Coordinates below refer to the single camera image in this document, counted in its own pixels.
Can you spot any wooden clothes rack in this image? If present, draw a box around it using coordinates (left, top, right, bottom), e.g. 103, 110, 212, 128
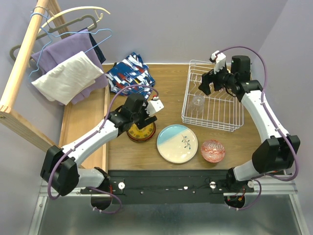
0, 0, 89, 173

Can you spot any purple cloth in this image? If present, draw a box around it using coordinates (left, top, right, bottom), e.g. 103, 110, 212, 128
31, 29, 108, 105

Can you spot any white wire dish rack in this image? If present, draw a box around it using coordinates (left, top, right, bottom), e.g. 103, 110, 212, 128
181, 60, 244, 132

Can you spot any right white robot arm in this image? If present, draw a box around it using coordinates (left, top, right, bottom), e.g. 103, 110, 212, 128
199, 51, 300, 190

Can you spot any grey plastic hanger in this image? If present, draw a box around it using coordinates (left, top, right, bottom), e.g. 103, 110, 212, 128
9, 14, 97, 61

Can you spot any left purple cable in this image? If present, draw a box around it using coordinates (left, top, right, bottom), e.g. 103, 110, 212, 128
47, 85, 159, 215

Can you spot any aluminium rail frame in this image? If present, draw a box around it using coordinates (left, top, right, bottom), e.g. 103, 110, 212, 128
29, 177, 309, 235

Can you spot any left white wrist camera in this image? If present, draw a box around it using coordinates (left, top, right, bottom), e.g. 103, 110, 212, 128
145, 96, 164, 117

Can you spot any purple cable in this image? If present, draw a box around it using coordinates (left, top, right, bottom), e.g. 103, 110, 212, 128
47, 85, 159, 215
215, 46, 302, 211

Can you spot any blue and cream plate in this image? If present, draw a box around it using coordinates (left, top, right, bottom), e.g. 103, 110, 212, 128
156, 124, 198, 164

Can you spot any light blue wire hanger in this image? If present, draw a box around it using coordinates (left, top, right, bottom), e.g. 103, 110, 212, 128
28, 13, 113, 83

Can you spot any white folded cloth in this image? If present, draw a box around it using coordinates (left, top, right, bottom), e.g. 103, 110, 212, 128
32, 51, 103, 105

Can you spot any cream plastic hanger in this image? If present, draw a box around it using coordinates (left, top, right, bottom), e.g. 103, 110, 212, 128
38, 6, 111, 35

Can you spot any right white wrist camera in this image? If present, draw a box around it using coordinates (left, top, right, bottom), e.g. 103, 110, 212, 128
209, 50, 226, 74

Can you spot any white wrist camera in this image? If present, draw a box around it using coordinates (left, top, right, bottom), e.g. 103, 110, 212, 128
145, 96, 164, 117
209, 50, 226, 74

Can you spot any blue patterned cloth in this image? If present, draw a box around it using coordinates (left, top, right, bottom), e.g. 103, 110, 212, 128
105, 52, 156, 99

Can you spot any dark navy cloth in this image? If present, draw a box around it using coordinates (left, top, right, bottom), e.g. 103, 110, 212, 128
89, 34, 106, 64

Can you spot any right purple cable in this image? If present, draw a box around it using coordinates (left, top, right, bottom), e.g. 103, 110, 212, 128
215, 46, 302, 211

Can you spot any red patterned bowl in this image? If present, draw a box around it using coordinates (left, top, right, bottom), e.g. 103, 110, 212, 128
201, 140, 225, 163

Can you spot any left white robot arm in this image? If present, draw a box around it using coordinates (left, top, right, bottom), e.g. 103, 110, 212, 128
40, 94, 164, 196

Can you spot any clear drinking glass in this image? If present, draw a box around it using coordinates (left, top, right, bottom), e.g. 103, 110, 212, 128
188, 95, 205, 115

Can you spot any black mounting base plate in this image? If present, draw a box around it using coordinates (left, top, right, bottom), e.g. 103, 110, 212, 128
80, 170, 255, 205

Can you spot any yellow patterned lacquer plate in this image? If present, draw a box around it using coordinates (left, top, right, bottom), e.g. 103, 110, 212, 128
127, 122, 156, 142

